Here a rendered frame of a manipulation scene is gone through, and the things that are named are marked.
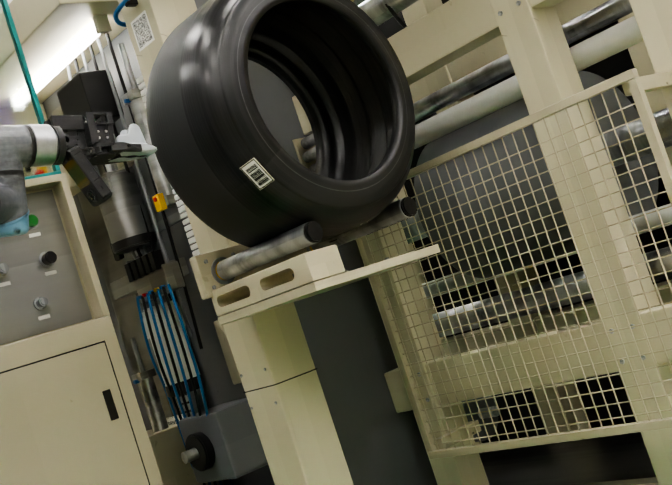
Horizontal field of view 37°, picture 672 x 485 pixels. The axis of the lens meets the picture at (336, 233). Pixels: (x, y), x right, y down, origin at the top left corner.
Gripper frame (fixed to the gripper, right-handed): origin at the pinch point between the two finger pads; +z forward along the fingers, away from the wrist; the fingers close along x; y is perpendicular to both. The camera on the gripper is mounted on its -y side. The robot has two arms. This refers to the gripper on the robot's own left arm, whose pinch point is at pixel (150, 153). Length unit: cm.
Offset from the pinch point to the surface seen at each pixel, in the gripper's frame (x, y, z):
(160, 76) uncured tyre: 6.1, 18.3, 9.7
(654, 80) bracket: -59, -7, 81
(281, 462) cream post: 33, -65, 38
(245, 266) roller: 12.6, -22.0, 24.9
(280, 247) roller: -1.4, -21.3, 24.5
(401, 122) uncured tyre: -13, 1, 56
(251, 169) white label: -10.5, -7.2, 14.8
